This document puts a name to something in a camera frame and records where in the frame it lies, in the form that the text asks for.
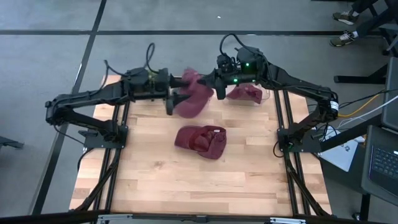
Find white sheet with logo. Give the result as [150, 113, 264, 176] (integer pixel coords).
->
[319, 129, 359, 172]

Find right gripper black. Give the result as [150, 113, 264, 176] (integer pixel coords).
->
[197, 70, 241, 100]

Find silver bracket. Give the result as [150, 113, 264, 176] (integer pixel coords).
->
[97, 213, 134, 223]
[269, 217, 307, 224]

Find maroon baseball cap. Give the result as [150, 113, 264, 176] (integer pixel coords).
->
[226, 83, 264, 105]
[172, 67, 215, 119]
[174, 124, 228, 161]

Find black aluminium rail frame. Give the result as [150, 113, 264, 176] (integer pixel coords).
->
[73, 75, 131, 213]
[273, 88, 331, 217]

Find black desk frame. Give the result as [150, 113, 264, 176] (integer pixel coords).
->
[334, 63, 389, 85]

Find person's shoe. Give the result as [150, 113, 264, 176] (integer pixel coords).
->
[331, 11, 358, 26]
[329, 30, 358, 47]

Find yellow cable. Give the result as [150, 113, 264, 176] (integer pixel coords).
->
[338, 93, 381, 118]

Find dark grey laptop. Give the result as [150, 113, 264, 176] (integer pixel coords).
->
[361, 124, 398, 207]

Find black rig crossbar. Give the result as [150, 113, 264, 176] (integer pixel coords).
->
[0, 210, 398, 224]

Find black slanted support beam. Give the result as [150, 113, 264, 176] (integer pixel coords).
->
[320, 113, 385, 153]

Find dark grey furniture foot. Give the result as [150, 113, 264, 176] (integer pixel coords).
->
[0, 136, 25, 150]

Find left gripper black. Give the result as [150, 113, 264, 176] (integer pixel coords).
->
[154, 68, 192, 116]

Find person's leg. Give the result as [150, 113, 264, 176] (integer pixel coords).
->
[351, 0, 379, 15]
[354, 7, 398, 37]

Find dark grey screen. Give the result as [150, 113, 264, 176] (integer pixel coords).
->
[381, 57, 398, 131]

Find white cable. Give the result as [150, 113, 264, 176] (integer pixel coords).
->
[337, 95, 398, 128]

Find clear plastic bin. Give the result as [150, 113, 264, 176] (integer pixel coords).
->
[223, 81, 272, 108]

